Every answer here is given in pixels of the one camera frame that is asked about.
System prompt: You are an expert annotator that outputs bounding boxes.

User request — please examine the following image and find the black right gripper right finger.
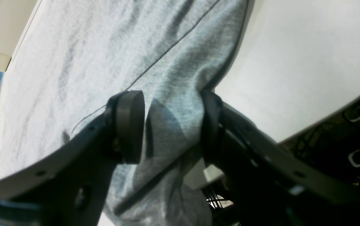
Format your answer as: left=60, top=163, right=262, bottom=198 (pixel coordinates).
left=200, top=90, right=360, bottom=226

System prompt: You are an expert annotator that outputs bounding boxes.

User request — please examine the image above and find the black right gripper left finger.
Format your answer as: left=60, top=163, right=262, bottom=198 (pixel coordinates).
left=0, top=91, right=145, bottom=226

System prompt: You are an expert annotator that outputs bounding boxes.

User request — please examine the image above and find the grey T-shirt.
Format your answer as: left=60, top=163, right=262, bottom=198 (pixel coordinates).
left=0, top=0, right=248, bottom=226

